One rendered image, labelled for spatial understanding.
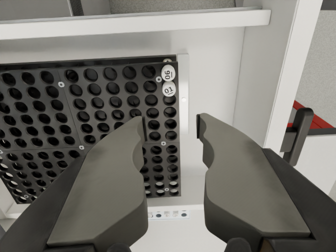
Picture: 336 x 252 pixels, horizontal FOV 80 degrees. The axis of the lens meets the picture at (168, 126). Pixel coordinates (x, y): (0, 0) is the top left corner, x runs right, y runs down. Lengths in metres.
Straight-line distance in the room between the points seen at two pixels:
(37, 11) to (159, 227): 0.55
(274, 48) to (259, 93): 0.05
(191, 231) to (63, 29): 0.54
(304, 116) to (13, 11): 0.42
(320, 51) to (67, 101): 1.28
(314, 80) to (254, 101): 1.19
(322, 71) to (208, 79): 1.18
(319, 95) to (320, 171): 0.95
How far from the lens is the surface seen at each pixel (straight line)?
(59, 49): 0.28
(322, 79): 1.44
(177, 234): 0.62
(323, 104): 1.52
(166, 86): 0.18
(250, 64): 0.25
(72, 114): 0.23
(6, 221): 0.41
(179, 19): 0.19
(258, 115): 0.23
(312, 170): 0.55
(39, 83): 0.23
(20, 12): 0.44
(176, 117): 0.21
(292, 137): 0.25
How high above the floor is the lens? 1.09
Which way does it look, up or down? 60 degrees down
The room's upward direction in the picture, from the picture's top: 178 degrees clockwise
